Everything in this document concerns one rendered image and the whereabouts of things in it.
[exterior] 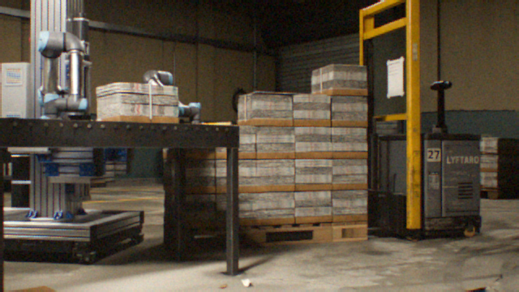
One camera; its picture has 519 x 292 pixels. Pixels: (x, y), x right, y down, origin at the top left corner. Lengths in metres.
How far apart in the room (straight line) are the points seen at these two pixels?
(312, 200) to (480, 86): 6.59
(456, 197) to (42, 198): 2.96
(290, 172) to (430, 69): 6.98
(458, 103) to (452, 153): 6.00
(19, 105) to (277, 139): 1.72
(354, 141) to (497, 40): 6.32
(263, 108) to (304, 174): 0.56
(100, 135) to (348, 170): 2.14
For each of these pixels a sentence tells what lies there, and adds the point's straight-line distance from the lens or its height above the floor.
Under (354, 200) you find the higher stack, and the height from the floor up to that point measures 0.29.
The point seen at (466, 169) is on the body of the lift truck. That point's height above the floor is 0.52.
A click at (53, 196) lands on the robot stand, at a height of 0.37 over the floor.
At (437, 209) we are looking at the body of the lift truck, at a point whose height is 0.22.
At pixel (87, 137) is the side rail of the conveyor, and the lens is 2.65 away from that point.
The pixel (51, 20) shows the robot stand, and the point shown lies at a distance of 4.03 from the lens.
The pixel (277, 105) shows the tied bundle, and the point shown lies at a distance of 4.06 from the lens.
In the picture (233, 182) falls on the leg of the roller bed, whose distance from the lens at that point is 3.11.
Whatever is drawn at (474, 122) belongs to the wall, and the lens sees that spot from 10.38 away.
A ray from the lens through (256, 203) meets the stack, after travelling 4.01.
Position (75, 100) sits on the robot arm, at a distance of 3.25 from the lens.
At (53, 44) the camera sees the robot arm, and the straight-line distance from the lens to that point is 3.40.
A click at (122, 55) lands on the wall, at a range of 11.24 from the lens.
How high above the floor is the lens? 0.67
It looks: level
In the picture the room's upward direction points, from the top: straight up
